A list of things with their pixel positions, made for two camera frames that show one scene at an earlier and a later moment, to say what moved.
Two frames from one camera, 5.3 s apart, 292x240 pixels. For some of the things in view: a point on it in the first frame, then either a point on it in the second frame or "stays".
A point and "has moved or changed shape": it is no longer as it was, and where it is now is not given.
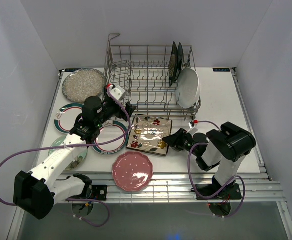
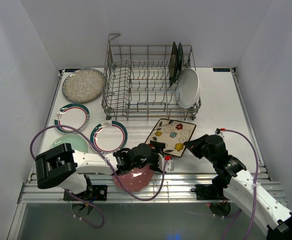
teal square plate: (180, 61) stays
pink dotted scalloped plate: (132, 171) stays
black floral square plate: (173, 64) stays
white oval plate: (187, 88) stays
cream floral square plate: (147, 133) has moved or changed shape
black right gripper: (176, 139) → (193, 145)
